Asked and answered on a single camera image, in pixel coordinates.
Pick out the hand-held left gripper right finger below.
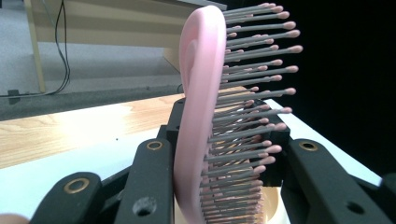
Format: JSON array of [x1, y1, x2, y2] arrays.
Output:
[[258, 99, 394, 224]]

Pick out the light wooden furniture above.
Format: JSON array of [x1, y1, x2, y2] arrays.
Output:
[[22, 0, 228, 73]]

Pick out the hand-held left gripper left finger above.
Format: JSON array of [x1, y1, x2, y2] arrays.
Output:
[[113, 97, 188, 224]]

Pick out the black hanging cable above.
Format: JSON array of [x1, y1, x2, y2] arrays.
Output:
[[0, 0, 71, 99]]

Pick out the pink hairbrush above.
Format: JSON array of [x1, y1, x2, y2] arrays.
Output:
[[172, 2, 304, 224]]

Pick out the white table cover sheet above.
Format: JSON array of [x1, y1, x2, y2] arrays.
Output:
[[0, 98, 383, 220]]

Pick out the black curtain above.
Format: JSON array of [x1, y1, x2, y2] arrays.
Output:
[[214, 0, 396, 180]]

